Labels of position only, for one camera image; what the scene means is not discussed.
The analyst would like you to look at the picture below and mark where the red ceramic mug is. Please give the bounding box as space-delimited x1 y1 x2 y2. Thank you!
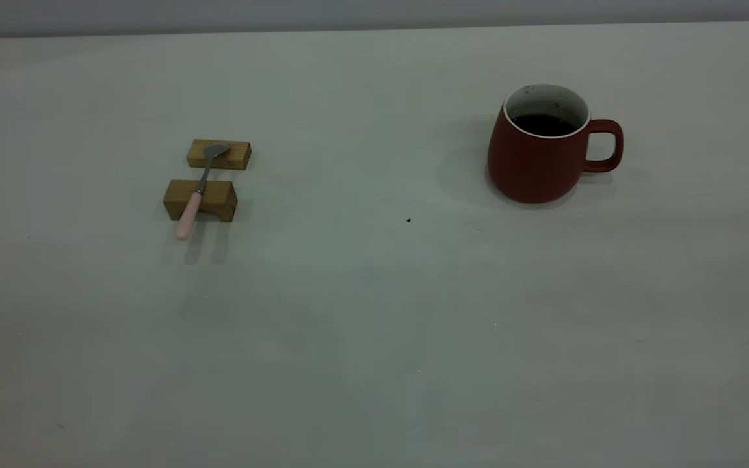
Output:
487 83 624 204

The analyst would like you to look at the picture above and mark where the pink handled metal spoon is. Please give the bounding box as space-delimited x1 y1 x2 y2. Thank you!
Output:
175 142 231 241

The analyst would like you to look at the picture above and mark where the dark coffee liquid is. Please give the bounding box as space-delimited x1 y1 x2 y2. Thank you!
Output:
512 114 577 137

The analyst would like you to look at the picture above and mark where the flat rectangular wooden block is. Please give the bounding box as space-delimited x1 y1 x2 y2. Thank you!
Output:
187 139 252 171

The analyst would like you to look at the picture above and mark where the arched wooden block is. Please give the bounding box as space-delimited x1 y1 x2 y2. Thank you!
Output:
163 179 238 223

